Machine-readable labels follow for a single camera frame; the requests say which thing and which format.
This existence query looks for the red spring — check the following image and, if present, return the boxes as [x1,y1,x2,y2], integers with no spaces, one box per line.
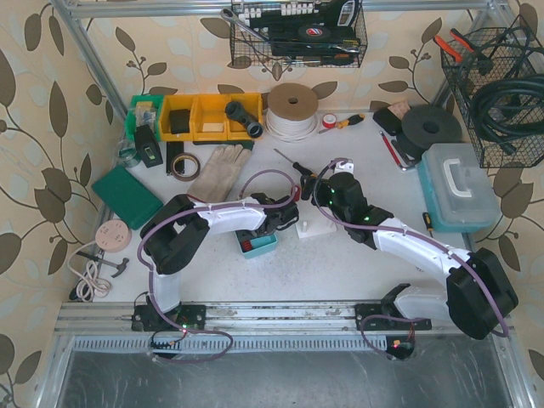
[293,185,301,201]
[241,241,252,252]

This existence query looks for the beige work glove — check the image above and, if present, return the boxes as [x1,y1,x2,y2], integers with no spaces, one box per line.
[188,144,252,203]

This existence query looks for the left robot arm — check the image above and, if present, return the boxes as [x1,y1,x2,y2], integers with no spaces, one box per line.
[132,193,299,332]

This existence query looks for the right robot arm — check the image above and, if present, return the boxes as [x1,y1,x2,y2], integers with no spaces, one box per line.
[301,158,519,340]

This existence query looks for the black orange screwdriver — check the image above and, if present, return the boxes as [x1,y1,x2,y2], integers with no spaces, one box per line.
[274,149,315,176]

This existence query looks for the turquoise plastic tray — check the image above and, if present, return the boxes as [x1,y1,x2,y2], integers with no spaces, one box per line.
[235,230,278,259]

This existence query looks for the red tape roll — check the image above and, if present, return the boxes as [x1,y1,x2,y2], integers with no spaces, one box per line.
[322,113,337,129]

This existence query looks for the black sponge block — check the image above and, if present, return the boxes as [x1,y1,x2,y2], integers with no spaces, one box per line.
[372,107,402,136]

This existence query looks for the small yellow black screwdriver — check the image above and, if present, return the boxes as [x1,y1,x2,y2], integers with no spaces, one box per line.
[422,212,434,235]

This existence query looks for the brown tape roll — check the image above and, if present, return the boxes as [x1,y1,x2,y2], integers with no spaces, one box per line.
[170,153,201,182]

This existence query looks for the black pipe fitting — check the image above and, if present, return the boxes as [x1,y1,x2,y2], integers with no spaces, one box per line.
[224,101,264,139]

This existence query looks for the clear turquoise storage box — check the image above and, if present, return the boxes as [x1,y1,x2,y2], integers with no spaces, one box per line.
[416,143,501,233]

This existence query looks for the yellow parts bin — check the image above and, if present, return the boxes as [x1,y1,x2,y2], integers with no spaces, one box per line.
[158,93,264,142]

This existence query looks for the black foam block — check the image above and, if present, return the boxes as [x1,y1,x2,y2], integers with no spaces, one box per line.
[169,109,190,134]

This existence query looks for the green sanding block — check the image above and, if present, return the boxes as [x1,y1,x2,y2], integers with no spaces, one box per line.
[92,166,163,230]

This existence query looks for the black measuring device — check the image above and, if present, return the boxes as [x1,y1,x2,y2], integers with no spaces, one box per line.
[133,125,163,168]

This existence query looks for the round beige power strip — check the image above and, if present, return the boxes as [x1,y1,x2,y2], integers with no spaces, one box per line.
[94,218,132,252]

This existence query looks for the small claw hammer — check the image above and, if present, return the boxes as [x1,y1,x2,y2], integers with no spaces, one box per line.
[76,251,129,278]

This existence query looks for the glass jar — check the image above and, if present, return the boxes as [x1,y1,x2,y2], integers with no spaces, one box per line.
[116,139,140,168]

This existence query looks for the green parts bin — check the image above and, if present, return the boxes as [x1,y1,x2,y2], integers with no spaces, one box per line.
[125,95,164,141]

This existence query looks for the white peg base plate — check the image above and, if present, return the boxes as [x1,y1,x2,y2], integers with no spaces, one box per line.
[295,201,337,239]

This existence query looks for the red handled hex key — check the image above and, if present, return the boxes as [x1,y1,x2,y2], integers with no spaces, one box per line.
[379,131,418,173]

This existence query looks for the white cable spool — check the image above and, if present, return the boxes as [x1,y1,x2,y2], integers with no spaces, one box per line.
[264,82,320,143]

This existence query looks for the black cable spool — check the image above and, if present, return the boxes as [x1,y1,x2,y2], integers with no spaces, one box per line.
[396,105,462,160]

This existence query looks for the top wire basket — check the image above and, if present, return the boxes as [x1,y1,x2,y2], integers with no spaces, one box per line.
[220,1,367,71]

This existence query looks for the wire basket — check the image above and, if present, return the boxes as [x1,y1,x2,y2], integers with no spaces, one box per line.
[220,1,367,71]
[433,25,543,168]

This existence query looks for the black coiled hose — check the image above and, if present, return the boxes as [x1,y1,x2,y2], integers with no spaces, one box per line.
[471,75,544,150]

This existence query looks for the orange handled pliers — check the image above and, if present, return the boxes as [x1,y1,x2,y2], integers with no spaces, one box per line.
[433,28,476,63]

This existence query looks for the right wire basket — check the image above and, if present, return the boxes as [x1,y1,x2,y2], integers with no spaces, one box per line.
[433,25,543,168]

